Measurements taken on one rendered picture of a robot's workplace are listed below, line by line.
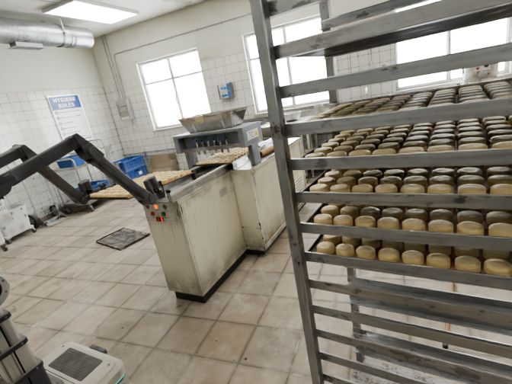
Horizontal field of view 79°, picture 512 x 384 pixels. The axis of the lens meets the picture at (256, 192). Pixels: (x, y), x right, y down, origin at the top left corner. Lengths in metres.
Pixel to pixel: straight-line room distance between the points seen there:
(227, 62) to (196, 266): 4.28
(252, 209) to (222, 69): 3.74
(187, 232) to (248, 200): 0.69
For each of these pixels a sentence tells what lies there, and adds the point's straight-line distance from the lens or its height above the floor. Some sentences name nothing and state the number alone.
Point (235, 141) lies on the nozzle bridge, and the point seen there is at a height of 1.07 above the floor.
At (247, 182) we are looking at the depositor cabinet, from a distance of 2.60.
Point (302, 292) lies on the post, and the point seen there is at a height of 0.86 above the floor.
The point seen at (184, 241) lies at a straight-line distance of 2.25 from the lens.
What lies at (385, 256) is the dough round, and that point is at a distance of 0.88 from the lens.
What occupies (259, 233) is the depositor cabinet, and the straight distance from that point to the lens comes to 2.76.
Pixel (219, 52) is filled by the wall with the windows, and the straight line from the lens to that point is 6.01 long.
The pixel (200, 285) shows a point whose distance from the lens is 2.40.
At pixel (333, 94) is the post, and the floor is 1.36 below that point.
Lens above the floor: 1.42
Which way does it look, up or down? 18 degrees down
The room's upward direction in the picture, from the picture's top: 11 degrees counter-clockwise
